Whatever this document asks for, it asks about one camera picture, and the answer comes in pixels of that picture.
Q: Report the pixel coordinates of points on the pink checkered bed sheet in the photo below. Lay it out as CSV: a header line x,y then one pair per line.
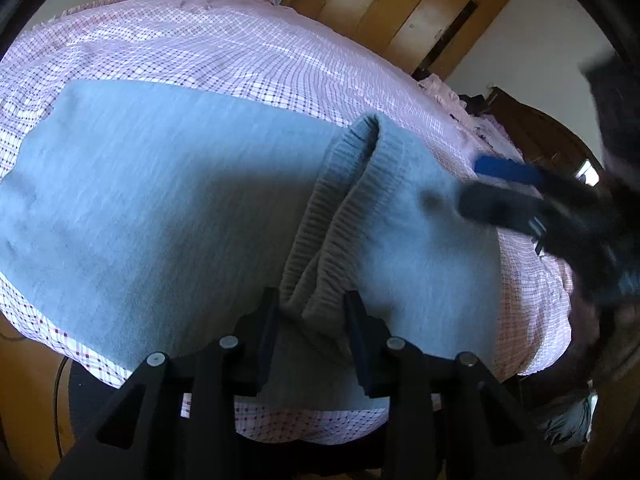
x,y
253,50

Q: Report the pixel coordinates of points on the grey pants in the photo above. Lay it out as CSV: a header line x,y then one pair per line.
x,y
148,217

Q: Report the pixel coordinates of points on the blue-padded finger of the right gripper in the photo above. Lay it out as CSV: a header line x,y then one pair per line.
x,y
508,170

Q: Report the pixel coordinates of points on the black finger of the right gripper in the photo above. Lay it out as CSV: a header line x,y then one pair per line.
x,y
506,209

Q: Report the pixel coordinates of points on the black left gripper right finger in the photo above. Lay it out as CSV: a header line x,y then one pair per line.
x,y
386,366

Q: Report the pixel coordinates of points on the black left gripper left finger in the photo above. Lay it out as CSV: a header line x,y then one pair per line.
x,y
238,364

